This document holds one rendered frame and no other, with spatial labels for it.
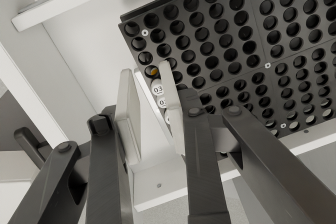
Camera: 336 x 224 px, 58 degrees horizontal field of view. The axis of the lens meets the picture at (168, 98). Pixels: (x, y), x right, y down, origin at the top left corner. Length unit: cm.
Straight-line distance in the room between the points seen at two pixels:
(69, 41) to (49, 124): 10
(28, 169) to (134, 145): 33
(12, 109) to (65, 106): 63
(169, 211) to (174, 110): 160
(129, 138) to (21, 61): 14
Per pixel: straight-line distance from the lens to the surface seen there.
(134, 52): 27
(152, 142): 40
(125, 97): 17
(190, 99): 17
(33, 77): 28
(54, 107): 29
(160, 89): 27
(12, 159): 51
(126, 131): 16
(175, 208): 173
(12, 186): 47
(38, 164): 33
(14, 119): 88
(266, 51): 29
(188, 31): 27
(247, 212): 139
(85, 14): 33
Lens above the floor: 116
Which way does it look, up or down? 62 degrees down
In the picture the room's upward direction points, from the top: 169 degrees clockwise
